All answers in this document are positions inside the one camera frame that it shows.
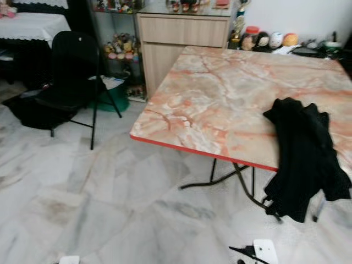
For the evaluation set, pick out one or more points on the green plastic bin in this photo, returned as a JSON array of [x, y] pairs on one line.
[[115, 99]]

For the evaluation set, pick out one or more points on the light wooden cabinet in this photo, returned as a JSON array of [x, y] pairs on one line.
[[179, 32]]

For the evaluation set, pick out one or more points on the marble pattern folding table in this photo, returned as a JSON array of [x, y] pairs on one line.
[[220, 99]]

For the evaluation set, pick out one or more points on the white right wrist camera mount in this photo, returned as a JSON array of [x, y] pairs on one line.
[[265, 250]]

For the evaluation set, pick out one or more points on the dark garment with red trim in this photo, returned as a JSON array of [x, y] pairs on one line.
[[302, 159]]

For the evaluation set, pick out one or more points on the black cloth bundle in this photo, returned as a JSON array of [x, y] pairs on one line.
[[27, 113]]

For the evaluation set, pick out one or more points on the orange round toy ball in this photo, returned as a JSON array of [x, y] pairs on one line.
[[290, 39]]

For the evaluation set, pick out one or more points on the white lace tablecloth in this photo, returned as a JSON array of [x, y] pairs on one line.
[[33, 26]]

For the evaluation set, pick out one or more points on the pink plush toy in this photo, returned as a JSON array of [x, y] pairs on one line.
[[6, 10]]

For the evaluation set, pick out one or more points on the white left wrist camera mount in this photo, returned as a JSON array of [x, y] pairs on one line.
[[69, 260]]

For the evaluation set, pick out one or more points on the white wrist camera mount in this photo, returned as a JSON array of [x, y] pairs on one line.
[[69, 260], [265, 250]]

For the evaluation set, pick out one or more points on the glass shelf with figurines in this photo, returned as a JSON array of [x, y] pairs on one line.
[[122, 49]]

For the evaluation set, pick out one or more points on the red-lidded toy jar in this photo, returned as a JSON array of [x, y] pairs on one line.
[[251, 39]]

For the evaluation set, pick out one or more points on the black round doll toy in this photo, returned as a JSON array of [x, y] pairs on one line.
[[263, 42]]

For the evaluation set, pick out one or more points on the white round toy ball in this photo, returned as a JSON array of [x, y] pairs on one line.
[[276, 40]]

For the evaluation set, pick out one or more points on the ornamental trophy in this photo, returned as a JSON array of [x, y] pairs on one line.
[[239, 25]]

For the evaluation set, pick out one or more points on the black folding chair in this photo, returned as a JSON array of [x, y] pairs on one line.
[[74, 58]]

